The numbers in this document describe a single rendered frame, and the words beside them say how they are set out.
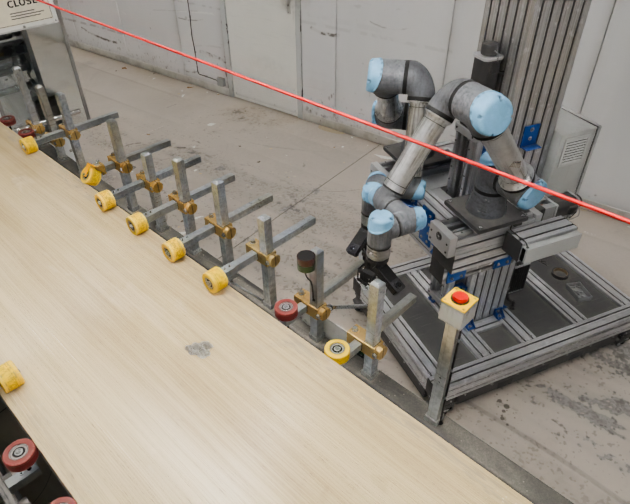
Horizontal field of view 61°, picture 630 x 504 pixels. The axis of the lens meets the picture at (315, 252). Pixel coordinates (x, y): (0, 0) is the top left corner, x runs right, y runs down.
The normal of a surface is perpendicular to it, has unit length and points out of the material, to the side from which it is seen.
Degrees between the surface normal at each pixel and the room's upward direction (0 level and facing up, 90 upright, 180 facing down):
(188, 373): 0
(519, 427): 0
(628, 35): 90
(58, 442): 0
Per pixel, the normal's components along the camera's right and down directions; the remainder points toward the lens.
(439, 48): -0.60, 0.50
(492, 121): 0.38, 0.48
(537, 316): 0.00, -0.79
